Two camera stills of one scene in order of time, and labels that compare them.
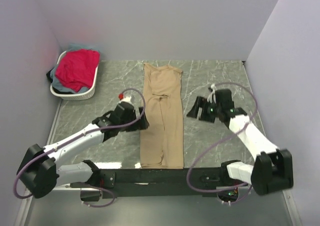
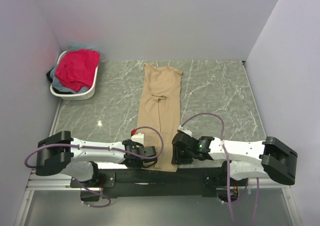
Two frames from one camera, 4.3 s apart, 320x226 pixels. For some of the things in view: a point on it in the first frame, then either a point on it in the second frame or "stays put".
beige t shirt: x=162 y=129 stays put
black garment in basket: x=48 y=75 stays put
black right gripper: x=200 y=102 to x=177 y=157
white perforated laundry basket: x=78 y=96 stays put
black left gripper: x=141 y=124 to x=140 y=165
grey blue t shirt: x=58 y=83 stays put
